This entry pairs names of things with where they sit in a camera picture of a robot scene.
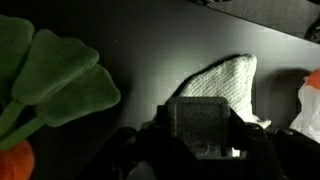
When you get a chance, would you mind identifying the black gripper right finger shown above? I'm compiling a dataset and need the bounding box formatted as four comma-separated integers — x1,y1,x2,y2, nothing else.
156,97,284,180

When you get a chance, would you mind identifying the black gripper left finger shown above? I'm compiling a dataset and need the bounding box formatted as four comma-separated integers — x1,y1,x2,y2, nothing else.
113,127,197,180

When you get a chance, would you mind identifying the white knitted cloth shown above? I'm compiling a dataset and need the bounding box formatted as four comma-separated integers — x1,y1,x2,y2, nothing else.
178,54,272,129

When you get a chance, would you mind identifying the red and green plush radish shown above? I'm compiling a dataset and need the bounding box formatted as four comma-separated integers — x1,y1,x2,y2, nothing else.
0,16,120,180

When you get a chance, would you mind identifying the white plastic bag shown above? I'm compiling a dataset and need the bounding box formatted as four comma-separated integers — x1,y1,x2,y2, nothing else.
290,69,320,142

